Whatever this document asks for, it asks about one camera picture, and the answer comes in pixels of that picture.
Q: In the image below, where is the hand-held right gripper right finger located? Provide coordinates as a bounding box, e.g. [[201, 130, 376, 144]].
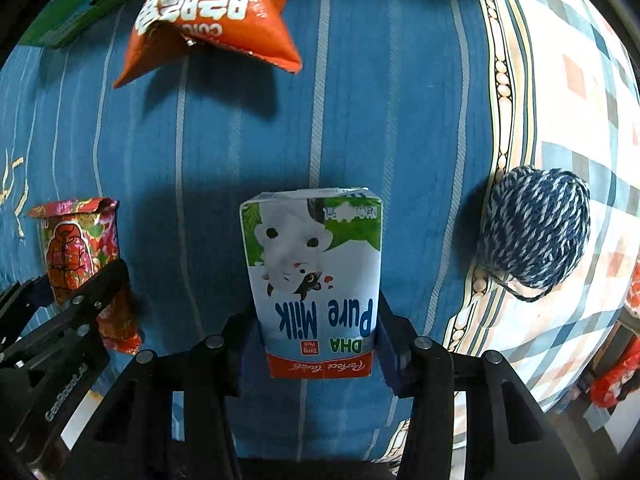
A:
[[375, 300, 562, 462]]

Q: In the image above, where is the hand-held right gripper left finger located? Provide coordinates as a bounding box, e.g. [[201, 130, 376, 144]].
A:
[[75, 310, 264, 462]]

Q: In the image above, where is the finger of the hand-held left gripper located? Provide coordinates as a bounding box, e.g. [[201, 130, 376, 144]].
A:
[[0, 259, 131, 362], [0, 276, 54, 346]]

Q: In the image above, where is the red floral snack packet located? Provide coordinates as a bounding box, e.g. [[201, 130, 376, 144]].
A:
[[27, 197, 143, 356]]

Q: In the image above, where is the white and blue milk carton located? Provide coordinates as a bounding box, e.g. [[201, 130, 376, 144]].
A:
[[239, 187, 385, 380]]

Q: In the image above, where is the blue and white yarn ball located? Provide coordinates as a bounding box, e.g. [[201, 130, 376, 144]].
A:
[[477, 166, 592, 303]]

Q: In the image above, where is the red patterned packet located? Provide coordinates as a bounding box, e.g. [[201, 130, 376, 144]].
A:
[[587, 337, 640, 408], [625, 260, 640, 318]]

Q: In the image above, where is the blue striped bed sheet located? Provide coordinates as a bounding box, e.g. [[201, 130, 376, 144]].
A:
[[0, 0, 506, 461]]

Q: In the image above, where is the green cardboard box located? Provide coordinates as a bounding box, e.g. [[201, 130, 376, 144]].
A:
[[17, 0, 166, 50]]

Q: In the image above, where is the checkered quilt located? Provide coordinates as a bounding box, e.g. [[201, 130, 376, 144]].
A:
[[380, 0, 640, 461]]

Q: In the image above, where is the orange snack bag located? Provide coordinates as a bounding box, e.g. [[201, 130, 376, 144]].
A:
[[112, 0, 321, 90]]

